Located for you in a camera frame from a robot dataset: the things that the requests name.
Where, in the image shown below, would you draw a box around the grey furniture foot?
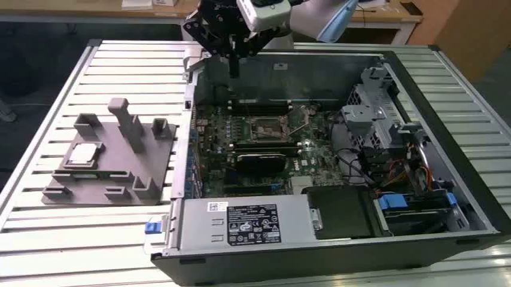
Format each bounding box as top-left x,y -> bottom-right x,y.
0,98 -> 17,122

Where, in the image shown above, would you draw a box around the grey metal drive cage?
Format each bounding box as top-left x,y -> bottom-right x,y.
341,67 -> 431,150

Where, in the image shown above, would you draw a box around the black rating label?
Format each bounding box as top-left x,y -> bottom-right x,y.
225,204 -> 283,246

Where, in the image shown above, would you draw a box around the green motherboard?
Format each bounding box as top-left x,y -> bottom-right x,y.
190,103 -> 348,200

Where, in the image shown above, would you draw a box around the grey plastic parts rack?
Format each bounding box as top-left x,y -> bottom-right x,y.
41,97 -> 178,207

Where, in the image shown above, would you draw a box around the black object on desk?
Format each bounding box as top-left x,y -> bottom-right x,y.
399,1 -> 424,16

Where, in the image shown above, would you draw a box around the small black graphics card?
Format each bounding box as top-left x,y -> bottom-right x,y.
234,152 -> 287,175

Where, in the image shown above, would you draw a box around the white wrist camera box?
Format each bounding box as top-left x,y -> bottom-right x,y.
236,0 -> 295,32

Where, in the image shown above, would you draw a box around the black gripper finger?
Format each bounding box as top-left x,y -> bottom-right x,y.
181,11 -> 236,79
234,28 -> 280,79

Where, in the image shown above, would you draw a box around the wooden desk white frame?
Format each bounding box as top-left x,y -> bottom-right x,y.
0,0 -> 424,41

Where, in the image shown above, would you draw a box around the small silver heat sink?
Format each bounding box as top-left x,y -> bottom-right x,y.
291,176 -> 316,195

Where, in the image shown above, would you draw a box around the orange yellow wire bundle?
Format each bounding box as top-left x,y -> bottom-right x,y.
376,142 -> 436,194

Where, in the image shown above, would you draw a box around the black open PC case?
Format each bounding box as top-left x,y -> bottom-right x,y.
149,49 -> 511,285

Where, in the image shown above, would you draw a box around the blue disk carrier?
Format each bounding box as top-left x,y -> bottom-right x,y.
375,191 -> 460,234

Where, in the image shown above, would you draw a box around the brown wooden cabinet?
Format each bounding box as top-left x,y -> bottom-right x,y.
407,0 -> 511,87

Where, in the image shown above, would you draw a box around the silver CPU chip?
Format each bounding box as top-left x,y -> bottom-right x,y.
68,143 -> 98,164

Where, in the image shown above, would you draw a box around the grey power supply unit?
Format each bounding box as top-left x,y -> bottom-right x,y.
177,196 -> 320,251

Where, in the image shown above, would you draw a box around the CPU socket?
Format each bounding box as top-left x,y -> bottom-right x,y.
248,115 -> 291,142

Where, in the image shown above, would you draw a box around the green RAM stick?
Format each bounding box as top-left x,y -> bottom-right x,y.
53,169 -> 129,181

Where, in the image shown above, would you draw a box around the long black expansion slot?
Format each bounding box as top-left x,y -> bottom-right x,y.
233,141 -> 301,157

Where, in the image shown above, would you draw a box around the RAM slot white clips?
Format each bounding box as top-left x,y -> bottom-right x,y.
228,99 -> 292,105
228,106 -> 292,112

